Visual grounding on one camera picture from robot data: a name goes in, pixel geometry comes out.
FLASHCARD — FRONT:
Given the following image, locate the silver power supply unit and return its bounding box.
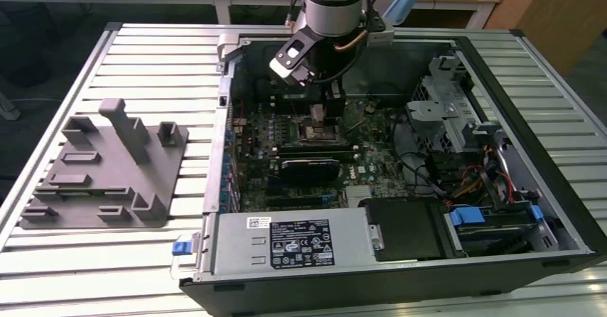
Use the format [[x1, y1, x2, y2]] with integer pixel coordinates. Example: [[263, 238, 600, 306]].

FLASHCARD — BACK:
[[208, 210, 385, 276]]

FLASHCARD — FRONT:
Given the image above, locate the grey parts rack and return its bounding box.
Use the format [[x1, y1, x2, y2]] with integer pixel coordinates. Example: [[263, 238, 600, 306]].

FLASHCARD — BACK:
[[18, 98, 191, 230]]

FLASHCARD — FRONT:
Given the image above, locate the black expansion slot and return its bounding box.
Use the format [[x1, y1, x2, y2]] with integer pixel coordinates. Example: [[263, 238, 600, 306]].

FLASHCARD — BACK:
[[264, 195, 333, 208]]

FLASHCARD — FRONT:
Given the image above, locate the hard disk in blue carrier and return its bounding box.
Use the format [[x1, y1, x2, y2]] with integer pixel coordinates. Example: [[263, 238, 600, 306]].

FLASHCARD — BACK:
[[449, 205, 545, 256]]

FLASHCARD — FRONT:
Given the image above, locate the wooden cabinet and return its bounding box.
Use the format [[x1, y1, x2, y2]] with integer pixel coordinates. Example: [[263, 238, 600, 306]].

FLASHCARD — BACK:
[[484, 0, 607, 78]]

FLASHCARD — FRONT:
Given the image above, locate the yellow red wire bundle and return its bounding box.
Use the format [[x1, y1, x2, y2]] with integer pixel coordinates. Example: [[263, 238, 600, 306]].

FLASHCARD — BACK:
[[444, 166, 489, 199]]

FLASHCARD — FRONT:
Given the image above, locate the black camera cable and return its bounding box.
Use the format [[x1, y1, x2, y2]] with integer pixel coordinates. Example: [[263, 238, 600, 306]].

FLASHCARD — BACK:
[[301, 0, 376, 85]]

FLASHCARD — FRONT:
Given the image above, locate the black cable with brass plug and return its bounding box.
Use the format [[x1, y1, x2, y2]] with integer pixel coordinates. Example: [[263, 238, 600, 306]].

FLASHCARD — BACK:
[[333, 27, 369, 54]]

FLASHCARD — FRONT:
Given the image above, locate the black graphics card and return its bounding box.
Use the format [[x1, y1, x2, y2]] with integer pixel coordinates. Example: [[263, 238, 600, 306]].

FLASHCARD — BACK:
[[279, 158, 340, 182]]

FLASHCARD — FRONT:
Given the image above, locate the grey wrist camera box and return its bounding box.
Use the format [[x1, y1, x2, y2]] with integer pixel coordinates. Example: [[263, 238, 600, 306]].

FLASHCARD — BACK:
[[367, 28, 395, 47]]

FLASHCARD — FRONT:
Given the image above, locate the silver disk bay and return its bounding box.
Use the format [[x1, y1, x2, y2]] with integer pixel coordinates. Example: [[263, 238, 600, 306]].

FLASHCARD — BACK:
[[443, 203, 563, 259]]

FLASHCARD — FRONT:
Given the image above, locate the green motherboard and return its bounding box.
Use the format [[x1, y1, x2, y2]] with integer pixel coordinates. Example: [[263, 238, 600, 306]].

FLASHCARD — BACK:
[[227, 98, 413, 213]]

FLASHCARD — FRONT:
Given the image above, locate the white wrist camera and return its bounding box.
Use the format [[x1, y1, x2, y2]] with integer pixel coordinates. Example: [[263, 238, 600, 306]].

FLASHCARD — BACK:
[[268, 28, 317, 87]]

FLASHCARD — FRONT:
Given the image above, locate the small silver heat sink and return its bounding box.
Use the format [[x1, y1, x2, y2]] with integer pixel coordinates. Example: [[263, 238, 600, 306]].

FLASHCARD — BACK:
[[345, 185, 376, 208]]

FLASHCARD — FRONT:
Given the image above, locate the black PC case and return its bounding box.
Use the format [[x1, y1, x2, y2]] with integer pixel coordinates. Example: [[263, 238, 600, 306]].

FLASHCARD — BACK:
[[179, 32, 607, 317]]

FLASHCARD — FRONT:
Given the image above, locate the black RAM stick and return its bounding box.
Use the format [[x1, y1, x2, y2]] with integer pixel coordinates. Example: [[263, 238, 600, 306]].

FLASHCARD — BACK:
[[280, 151, 356, 162], [273, 95, 321, 105]]

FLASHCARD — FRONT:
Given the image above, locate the grey metal drive cage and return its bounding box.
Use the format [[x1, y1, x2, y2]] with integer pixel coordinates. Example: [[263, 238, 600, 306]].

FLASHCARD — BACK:
[[405, 55, 480, 154]]

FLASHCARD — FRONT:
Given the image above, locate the thin cable with metal plug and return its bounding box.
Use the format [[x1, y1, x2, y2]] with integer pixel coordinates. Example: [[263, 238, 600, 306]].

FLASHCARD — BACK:
[[285, 0, 301, 31]]

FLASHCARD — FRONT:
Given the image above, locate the CPU socket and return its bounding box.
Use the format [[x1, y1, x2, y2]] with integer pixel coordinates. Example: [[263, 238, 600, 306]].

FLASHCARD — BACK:
[[296, 114, 345, 144]]

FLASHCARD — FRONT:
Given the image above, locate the grey plastic drive latch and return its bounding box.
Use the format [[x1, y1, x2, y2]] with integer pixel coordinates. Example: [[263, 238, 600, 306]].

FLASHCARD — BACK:
[[467, 121, 504, 144]]

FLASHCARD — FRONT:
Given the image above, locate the grey chair leg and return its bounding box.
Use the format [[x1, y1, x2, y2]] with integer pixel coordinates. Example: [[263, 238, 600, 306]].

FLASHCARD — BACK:
[[0, 89, 21, 121]]

